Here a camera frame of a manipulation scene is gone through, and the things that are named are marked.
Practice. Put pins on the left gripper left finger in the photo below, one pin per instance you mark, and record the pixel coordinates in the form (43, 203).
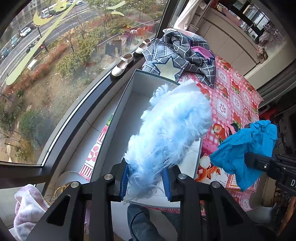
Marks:
(65, 218)

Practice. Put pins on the white shoe far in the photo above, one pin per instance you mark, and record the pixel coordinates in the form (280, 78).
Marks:
(143, 45)

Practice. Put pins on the grey open cardboard box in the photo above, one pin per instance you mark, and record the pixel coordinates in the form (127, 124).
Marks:
(126, 122)

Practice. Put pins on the pink strawberry paw tablecloth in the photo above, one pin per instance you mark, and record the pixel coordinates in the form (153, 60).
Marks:
(233, 100)

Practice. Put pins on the light blue fluffy cloth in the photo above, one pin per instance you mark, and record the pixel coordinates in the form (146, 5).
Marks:
(175, 119)

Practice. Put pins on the pink white fluffy towel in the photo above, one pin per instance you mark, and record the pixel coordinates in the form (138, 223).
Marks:
(30, 207)

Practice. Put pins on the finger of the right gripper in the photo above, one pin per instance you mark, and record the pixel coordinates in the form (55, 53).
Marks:
(259, 162)

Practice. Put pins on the white shoe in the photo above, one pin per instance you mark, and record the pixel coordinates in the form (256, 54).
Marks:
(121, 66)
(143, 45)

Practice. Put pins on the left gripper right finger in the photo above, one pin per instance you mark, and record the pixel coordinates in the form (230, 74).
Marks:
(208, 211)

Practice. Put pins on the navy plaid folded garment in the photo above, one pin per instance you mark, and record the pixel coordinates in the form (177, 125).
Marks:
(176, 53)

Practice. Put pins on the white shoe near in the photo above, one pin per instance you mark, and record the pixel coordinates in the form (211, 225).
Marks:
(121, 66)

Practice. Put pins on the small dark striped sock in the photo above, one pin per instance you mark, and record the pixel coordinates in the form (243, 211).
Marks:
(233, 128)

